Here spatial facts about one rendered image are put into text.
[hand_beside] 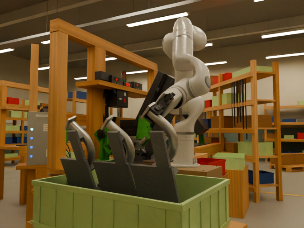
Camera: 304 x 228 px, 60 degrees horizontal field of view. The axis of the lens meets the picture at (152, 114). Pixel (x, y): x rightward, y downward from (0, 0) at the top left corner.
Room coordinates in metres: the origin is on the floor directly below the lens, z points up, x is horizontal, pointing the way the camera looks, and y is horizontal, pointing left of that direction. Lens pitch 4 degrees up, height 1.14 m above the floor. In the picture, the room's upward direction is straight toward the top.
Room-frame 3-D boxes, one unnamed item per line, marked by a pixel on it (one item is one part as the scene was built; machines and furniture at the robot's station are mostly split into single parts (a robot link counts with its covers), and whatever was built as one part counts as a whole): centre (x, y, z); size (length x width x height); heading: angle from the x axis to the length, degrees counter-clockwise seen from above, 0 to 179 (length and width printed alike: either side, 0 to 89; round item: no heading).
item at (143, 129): (2.25, 0.06, 1.17); 0.13 x 0.12 x 0.20; 151
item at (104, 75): (2.20, 0.41, 1.59); 0.15 x 0.07 x 0.07; 151
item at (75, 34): (2.50, 0.34, 1.89); 1.50 x 0.09 x 0.09; 151
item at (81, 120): (2.53, 0.40, 1.23); 1.30 x 0.05 x 0.09; 151
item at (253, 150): (5.40, -1.57, 1.19); 2.30 x 0.55 x 2.39; 15
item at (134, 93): (2.48, 0.30, 1.52); 0.90 x 0.25 x 0.04; 151
